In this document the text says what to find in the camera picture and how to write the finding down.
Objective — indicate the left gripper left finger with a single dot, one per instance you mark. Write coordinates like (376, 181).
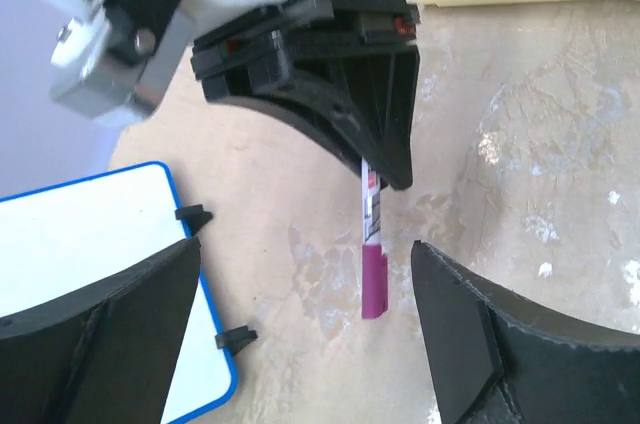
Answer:
(105, 353)

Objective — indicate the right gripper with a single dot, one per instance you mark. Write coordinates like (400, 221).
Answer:
(366, 114)

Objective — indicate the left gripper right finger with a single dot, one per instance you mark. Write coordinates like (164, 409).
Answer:
(498, 357)

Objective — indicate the blue framed whiteboard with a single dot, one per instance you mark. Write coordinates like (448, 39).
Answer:
(58, 239)

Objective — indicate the purple whiteboard marker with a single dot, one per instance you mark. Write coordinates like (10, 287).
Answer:
(374, 294)

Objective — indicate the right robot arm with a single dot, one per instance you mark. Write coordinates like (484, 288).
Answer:
(342, 72)

